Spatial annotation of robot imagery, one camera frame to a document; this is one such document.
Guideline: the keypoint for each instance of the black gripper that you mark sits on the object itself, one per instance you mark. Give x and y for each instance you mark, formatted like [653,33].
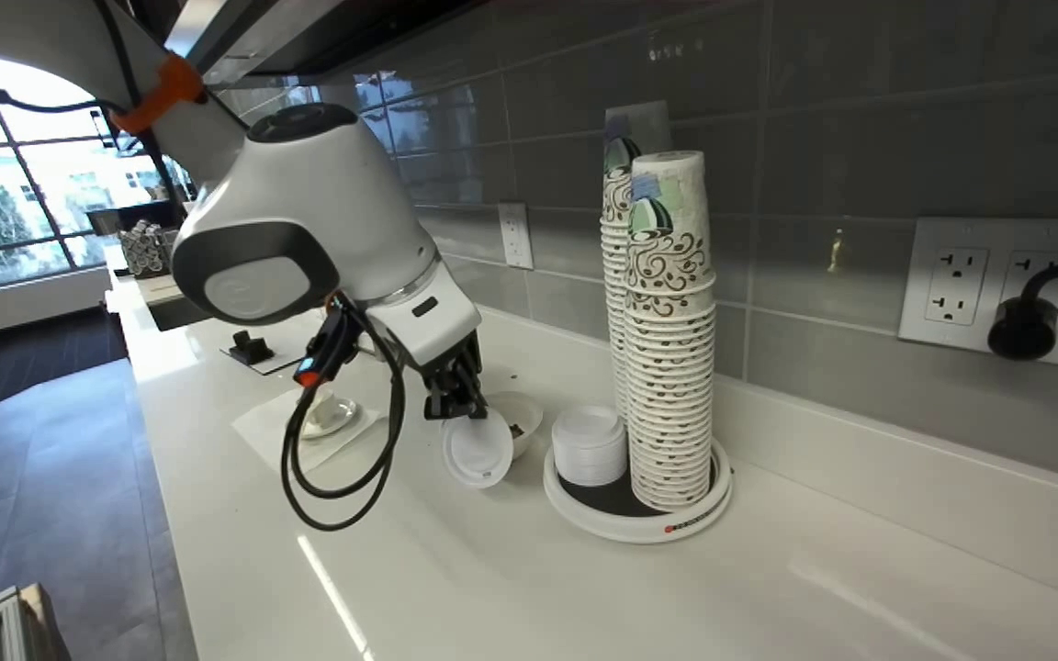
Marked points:
[430,320]

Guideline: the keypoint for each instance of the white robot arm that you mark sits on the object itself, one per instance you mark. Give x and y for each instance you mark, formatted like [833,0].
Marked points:
[300,209]

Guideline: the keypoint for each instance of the round white cup tray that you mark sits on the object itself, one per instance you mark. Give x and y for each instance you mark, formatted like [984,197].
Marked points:
[615,512]

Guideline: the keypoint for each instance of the white napkin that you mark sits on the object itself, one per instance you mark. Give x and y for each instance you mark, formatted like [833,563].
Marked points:
[326,461]

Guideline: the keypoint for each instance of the black power plug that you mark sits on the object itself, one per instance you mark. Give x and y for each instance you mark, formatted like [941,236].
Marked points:
[1023,323]

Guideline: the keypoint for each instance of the small white saucer dish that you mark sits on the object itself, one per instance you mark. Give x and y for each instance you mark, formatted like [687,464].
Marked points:
[327,415]

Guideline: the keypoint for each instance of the black sink basin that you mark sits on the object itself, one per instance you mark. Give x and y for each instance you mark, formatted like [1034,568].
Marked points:
[176,313]

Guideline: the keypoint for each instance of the small black object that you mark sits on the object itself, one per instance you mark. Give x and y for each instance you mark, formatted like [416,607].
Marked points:
[249,345]

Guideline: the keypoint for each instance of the white bowl with food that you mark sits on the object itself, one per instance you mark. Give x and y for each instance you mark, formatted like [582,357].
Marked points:
[523,415]

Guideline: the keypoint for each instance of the tall paper cup stack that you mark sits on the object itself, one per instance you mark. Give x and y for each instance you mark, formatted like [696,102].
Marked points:
[669,328]

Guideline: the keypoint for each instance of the small white wall outlet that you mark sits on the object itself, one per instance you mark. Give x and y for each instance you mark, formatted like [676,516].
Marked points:
[515,232]

